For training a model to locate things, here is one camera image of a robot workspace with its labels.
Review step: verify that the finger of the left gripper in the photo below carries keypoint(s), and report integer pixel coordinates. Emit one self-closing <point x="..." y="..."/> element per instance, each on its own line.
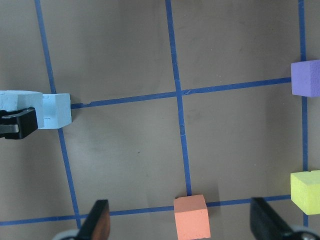
<point x="18" y="124"/>

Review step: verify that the light blue block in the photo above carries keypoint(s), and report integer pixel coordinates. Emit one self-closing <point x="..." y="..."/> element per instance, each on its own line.
<point x="11" y="100"/>
<point x="56" y="111"/>

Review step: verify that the yellow block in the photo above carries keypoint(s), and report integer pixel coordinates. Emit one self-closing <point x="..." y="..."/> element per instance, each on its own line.
<point x="305" y="191"/>

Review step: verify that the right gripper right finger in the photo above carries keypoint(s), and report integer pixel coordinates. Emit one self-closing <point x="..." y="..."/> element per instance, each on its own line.
<point x="266" y="224"/>

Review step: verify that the orange block lower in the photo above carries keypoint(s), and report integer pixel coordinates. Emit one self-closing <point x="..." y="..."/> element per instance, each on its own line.
<point x="191" y="218"/>

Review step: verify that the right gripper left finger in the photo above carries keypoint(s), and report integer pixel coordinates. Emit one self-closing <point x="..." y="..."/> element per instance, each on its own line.
<point x="97" y="224"/>

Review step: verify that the purple block right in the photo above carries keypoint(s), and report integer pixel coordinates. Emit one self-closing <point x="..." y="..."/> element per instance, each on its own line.
<point x="305" y="78"/>

